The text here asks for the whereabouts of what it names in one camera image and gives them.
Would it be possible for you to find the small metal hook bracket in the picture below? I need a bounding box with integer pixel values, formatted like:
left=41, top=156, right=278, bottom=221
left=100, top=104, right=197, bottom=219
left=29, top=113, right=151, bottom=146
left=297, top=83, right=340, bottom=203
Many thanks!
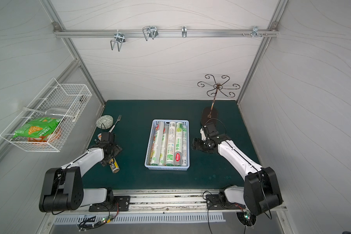
left=242, top=26, right=268, bottom=38

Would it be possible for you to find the single metal hook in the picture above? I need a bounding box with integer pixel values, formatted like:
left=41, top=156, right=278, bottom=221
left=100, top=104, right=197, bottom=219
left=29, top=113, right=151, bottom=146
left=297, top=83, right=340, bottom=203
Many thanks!
left=181, top=26, right=187, bottom=38

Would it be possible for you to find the clear plastic item in basket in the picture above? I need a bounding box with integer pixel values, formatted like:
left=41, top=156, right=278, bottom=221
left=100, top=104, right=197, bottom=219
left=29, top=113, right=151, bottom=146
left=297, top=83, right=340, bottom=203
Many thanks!
left=24, top=106, right=78, bottom=121

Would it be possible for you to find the green snack bag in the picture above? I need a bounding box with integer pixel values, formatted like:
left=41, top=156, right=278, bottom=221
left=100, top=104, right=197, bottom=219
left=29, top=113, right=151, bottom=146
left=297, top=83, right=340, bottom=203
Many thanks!
left=12, top=117, right=61, bottom=138

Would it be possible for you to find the short yellow wrap roll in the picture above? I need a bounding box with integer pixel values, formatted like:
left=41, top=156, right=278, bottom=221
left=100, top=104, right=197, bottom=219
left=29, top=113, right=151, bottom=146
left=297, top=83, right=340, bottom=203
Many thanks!
left=98, top=133, right=121, bottom=174

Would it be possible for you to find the double metal hook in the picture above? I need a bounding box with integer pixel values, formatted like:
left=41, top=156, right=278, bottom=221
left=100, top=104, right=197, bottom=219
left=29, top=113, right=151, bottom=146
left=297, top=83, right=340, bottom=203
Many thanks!
left=110, top=31, right=125, bottom=52
left=142, top=26, right=159, bottom=41

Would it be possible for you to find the white wire wall basket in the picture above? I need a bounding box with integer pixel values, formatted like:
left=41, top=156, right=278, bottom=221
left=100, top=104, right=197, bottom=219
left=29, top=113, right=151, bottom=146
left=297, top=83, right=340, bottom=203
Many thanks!
left=0, top=79, right=92, bottom=152

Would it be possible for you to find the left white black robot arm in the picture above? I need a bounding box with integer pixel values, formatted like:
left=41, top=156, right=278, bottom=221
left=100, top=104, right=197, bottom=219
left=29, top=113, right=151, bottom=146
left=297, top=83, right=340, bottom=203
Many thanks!
left=39, top=132, right=122, bottom=214

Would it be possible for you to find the light blue perforated plastic basket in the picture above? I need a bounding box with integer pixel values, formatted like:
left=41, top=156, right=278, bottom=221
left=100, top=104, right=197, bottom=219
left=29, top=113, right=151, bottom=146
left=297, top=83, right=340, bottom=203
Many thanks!
left=144, top=120, right=190, bottom=171

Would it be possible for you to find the white green long wrap roll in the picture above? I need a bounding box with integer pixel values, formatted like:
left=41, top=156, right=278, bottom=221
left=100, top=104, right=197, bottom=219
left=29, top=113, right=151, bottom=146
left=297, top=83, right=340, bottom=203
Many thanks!
left=181, top=125, right=187, bottom=166

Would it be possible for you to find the aluminium top rail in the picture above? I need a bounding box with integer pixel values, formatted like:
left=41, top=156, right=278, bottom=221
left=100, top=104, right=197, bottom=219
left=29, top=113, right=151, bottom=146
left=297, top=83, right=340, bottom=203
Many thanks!
left=54, top=28, right=279, bottom=39

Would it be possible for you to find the bronze jewelry stand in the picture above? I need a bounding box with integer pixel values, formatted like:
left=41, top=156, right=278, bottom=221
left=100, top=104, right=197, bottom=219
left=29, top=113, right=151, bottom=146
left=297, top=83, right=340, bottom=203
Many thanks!
left=197, top=74, right=241, bottom=126

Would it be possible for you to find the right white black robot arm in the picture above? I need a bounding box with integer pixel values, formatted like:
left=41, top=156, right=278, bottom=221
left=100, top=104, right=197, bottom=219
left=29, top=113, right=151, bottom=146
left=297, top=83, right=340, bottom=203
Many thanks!
left=192, top=123, right=283, bottom=216

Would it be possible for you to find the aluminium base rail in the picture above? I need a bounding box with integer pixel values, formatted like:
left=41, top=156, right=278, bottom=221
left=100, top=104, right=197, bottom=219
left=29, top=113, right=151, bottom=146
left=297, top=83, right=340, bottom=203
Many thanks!
left=46, top=188, right=288, bottom=215

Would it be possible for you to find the grey patterned round bowl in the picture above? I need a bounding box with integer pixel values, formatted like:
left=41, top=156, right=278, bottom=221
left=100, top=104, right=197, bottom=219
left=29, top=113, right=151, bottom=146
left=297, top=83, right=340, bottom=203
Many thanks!
left=96, top=115, right=114, bottom=130

